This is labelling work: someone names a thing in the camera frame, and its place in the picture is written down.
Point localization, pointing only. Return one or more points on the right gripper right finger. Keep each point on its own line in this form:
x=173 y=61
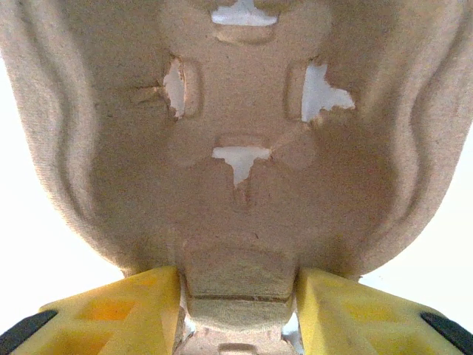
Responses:
x=362 y=321

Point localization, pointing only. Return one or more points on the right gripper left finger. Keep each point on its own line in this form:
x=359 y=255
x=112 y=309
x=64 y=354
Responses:
x=111 y=321

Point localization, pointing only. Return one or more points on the brown pulp cup carrier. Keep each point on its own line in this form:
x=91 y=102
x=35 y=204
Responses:
x=236 y=111

